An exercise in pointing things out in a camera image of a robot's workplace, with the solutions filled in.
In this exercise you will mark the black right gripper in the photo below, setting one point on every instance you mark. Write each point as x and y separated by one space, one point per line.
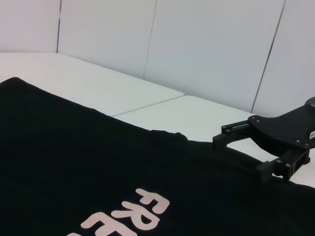
283 130

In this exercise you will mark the black shirt with FREE print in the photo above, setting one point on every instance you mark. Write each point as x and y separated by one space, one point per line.
73 159

